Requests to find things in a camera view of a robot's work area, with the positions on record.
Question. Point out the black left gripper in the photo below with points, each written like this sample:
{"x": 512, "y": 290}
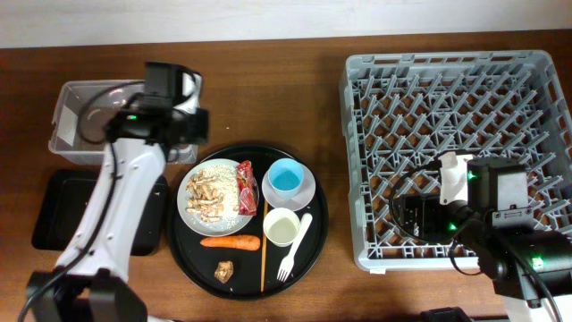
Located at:
{"x": 203, "y": 119}

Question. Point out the grey plate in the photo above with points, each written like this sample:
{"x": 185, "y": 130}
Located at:
{"x": 216, "y": 229}

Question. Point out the white plastic fork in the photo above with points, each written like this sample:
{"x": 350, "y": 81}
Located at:
{"x": 287, "y": 263}

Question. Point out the pink saucer bowl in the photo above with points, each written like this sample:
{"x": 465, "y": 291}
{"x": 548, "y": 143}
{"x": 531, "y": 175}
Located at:
{"x": 299, "y": 201}

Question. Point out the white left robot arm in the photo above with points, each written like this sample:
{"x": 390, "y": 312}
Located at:
{"x": 90, "y": 278}

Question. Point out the grey dishwasher rack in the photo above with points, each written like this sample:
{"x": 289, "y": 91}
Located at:
{"x": 399, "y": 111}

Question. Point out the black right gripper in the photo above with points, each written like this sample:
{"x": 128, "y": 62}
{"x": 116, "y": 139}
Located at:
{"x": 429, "y": 206}

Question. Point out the red snack wrapper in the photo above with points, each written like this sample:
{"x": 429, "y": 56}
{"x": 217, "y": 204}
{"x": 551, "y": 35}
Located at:
{"x": 246, "y": 185}

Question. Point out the clear plastic bin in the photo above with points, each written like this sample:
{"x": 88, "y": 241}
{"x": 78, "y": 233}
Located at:
{"x": 85, "y": 107}

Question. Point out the pile of white rice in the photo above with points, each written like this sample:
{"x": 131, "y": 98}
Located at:
{"x": 225, "y": 181}

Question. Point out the brown food scrap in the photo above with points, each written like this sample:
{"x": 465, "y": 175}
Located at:
{"x": 224, "y": 271}

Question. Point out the cream cup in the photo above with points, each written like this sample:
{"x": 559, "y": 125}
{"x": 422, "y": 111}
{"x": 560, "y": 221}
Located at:
{"x": 281, "y": 226}

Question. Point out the black rectangular bin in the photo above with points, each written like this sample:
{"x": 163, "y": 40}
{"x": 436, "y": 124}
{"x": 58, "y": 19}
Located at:
{"x": 66, "y": 199}

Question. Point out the orange carrot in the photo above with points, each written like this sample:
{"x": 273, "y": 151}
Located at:
{"x": 237, "y": 242}

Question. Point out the black round tray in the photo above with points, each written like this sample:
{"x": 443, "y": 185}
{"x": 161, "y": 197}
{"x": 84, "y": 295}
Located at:
{"x": 199, "y": 263}

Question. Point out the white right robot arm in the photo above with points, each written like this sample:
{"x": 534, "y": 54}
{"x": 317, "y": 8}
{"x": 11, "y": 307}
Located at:
{"x": 481, "y": 203}

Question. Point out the wooden chopstick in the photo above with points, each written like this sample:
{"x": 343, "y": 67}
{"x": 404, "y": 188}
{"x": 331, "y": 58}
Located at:
{"x": 263, "y": 252}

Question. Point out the blue cup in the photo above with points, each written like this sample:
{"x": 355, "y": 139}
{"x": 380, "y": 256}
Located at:
{"x": 285, "y": 177}

